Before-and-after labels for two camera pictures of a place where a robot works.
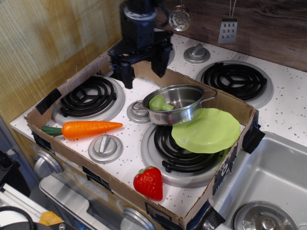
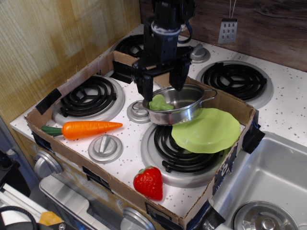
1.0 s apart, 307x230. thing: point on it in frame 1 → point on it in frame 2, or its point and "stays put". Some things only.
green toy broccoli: [157, 102] stays put
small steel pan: [187, 100] stays put
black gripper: [140, 40] → [161, 54]
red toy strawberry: [148, 182] stays put
